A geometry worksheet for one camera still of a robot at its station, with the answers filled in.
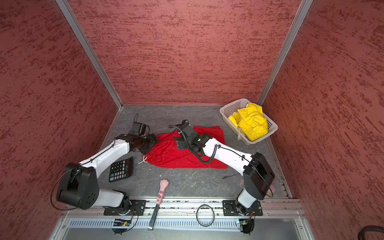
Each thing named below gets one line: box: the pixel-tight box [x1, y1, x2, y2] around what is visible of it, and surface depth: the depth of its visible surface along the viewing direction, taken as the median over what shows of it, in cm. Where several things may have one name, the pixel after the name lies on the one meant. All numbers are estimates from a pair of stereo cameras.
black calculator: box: [108, 156, 133, 183], surface depth 86 cm
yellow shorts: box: [228, 102, 268, 142], surface depth 98 cm
